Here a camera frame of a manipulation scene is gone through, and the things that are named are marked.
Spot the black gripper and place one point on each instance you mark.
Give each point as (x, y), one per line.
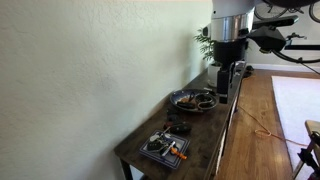
(230, 51)

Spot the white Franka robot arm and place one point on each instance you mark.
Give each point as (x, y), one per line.
(231, 16)

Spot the blue round ceramic tray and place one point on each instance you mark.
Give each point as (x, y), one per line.
(193, 100)

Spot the blue white square tray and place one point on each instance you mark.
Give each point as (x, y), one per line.
(165, 150)

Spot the white plant pot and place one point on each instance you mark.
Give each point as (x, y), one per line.
(213, 75)

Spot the black floor object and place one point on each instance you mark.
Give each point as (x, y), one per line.
(248, 70)

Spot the green potted plant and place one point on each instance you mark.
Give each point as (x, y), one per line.
(206, 43)

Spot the brown wooden item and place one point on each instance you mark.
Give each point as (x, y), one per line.
(184, 99)

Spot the black oblong item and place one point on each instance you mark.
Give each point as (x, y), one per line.
(185, 104)

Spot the dark red small item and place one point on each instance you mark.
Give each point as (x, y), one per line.
(166, 126)

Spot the white rug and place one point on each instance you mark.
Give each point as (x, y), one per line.
(300, 110)

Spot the bicycle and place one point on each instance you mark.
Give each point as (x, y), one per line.
(270, 10)

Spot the silver keys bunch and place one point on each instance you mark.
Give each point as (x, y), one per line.
(160, 136)

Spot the silver pocket tool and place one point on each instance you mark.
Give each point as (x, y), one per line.
(168, 148)

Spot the light wooden board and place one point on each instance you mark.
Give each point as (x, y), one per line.
(313, 126)

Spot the black key fob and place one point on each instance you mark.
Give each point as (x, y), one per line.
(153, 145)

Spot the black folding stand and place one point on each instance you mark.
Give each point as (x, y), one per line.
(308, 156)

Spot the black stereo camera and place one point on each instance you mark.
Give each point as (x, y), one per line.
(276, 22)

